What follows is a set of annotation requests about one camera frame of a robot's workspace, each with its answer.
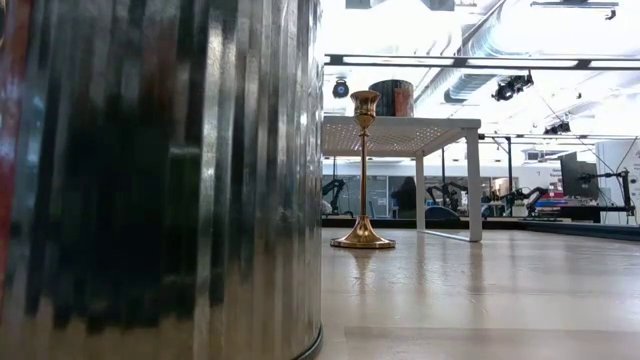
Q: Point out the gold brass candlestick holder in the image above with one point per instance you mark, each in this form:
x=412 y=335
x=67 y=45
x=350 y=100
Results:
x=363 y=235

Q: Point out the black background monitor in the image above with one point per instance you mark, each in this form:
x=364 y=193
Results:
x=577 y=175

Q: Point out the person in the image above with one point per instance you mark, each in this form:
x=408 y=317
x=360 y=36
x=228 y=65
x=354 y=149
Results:
x=406 y=197

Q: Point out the black aluminium table frame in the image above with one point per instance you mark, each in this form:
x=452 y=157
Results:
x=575 y=229

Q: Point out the tin can with orange contents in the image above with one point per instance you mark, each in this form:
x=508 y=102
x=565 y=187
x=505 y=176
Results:
x=387 y=100
x=150 y=175

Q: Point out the white perforated metal shelf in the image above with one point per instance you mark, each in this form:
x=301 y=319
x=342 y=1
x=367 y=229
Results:
x=425 y=131

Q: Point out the black overhead rig beam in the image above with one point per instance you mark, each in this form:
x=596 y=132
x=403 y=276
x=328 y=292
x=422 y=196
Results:
x=582 y=64

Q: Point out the black ceiling track spotlights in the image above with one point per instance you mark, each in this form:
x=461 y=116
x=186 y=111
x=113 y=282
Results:
x=510 y=87

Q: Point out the black round hanging spotlight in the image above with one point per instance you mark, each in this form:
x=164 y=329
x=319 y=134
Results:
x=341 y=89

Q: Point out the black background robot arm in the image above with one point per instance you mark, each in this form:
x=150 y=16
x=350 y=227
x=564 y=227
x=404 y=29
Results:
x=450 y=192
x=525 y=196

